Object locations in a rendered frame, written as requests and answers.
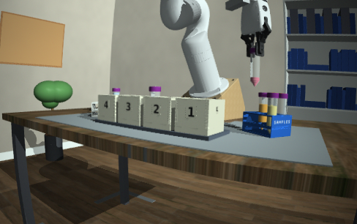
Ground purple tube cap with white dot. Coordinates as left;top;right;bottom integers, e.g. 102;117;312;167
149;86;161;97

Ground white tube rack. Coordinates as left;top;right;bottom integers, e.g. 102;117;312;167
91;102;97;117

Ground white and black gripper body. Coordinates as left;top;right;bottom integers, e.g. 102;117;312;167
241;0;271;37

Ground blue tube rack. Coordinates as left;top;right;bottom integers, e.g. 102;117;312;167
242;111;292;138

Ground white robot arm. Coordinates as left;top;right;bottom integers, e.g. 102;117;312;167
160;0;250;98

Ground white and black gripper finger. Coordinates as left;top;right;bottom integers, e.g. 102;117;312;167
241;34;255;57
255;18;271;56

